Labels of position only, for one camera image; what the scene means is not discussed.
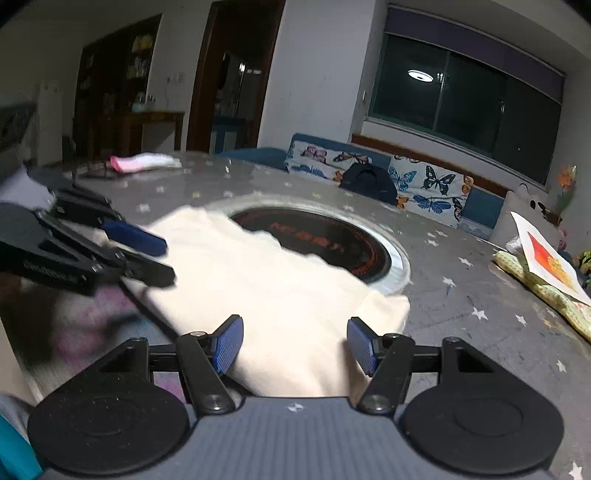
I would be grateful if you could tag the orange painting on white paper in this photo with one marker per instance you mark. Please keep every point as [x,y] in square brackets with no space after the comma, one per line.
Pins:
[549,263]

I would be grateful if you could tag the green patterned cloth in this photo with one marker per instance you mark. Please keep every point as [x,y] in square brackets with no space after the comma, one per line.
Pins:
[554,300]

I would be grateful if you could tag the dark wooden door frame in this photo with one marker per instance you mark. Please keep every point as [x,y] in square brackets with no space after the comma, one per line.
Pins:
[196,83]

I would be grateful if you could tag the glass jar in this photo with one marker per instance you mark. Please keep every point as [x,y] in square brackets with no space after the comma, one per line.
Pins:
[138,104]

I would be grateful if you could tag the round built-in cooktop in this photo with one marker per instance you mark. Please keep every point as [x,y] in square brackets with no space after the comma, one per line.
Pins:
[323,240]

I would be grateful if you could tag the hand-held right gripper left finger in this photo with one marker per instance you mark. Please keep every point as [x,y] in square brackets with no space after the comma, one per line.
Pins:
[228,344]

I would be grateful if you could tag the dark wooden shelf cabinet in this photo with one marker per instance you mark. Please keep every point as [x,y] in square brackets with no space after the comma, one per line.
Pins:
[115,69]

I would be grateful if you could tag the pink and white sock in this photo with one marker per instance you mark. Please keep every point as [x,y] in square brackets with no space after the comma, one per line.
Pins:
[138,162]

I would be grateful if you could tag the dark glass window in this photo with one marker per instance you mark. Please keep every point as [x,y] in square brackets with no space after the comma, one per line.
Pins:
[475,101]

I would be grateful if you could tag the square butterfly print cushion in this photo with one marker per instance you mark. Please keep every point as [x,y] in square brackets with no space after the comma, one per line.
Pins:
[434,184]

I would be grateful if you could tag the wooden side table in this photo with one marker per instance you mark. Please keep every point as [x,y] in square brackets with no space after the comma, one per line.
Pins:
[157,117]

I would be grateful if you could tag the wide butterfly print cushion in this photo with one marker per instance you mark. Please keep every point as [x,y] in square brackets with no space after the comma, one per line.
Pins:
[314,159]

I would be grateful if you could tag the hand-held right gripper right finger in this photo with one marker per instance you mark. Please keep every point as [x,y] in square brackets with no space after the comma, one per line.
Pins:
[362,344]

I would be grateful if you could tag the blue cabinet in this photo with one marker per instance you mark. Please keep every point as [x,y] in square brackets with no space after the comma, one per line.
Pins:
[228,136]

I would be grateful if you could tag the white plush toy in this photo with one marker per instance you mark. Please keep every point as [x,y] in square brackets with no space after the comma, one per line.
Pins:
[512,212]

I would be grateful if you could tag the teal cloth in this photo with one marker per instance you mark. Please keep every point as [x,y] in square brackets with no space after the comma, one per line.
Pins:
[16,452]

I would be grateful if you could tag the black backpack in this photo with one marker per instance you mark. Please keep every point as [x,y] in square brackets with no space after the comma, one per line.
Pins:
[367,182]

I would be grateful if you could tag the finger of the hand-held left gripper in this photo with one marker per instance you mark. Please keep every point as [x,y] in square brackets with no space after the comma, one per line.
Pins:
[138,240]
[147,272]

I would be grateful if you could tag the pink purple cloth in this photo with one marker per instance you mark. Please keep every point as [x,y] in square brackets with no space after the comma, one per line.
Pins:
[87,323]

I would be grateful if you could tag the cream shirt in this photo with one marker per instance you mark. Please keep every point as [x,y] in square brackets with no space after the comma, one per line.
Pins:
[277,300]

